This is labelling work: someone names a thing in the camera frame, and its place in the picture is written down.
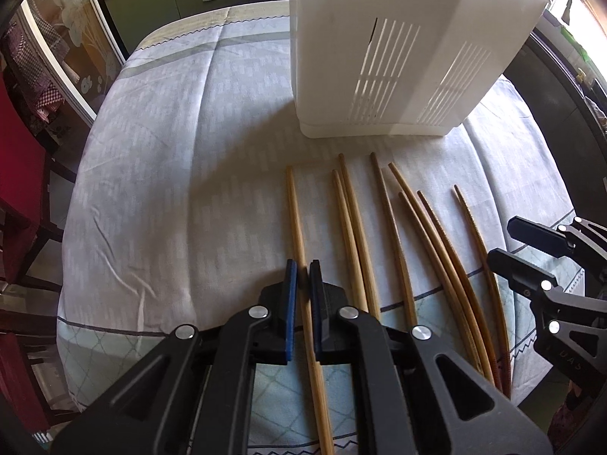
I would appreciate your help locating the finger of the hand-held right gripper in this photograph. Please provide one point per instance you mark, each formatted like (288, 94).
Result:
(521, 268)
(536, 234)

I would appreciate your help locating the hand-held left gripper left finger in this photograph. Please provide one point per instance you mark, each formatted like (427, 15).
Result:
(288, 313)

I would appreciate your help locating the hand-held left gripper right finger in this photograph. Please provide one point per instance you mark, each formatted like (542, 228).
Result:
(317, 313)

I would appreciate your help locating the light bamboo chopstick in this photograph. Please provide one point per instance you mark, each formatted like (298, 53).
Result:
(296, 227)

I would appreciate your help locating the group of brown wooden chopsticks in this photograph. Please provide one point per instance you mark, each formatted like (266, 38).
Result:
(355, 227)

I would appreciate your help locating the white plastic utensil holder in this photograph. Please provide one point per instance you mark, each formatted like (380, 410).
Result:
(341, 33)

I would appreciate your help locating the green under-sink cabinets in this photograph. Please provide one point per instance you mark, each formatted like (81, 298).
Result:
(545, 104)

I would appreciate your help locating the grey green patterned tablecloth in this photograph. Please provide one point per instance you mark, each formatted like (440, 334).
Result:
(166, 175)

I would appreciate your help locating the green plastic tray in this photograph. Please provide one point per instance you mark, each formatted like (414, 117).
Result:
(574, 42)

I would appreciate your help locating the red covered chair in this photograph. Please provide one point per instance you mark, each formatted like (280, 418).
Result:
(19, 161)

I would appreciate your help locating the floral glass sliding door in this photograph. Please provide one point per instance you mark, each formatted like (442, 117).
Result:
(80, 57)

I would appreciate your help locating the checkered apron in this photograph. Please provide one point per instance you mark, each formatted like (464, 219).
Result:
(28, 80)

